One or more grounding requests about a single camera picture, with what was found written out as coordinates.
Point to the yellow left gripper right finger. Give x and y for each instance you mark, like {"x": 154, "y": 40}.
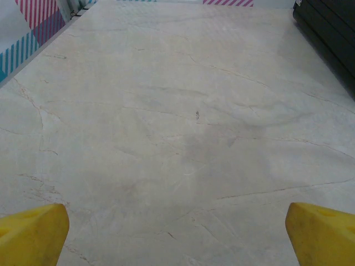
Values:
{"x": 324, "y": 238}

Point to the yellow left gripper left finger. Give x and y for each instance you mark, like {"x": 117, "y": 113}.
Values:
{"x": 30, "y": 238}

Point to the black hard case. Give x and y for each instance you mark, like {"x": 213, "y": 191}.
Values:
{"x": 332, "y": 27}

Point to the aluminium frame post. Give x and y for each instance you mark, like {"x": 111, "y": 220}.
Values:
{"x": 65, "y": 7}

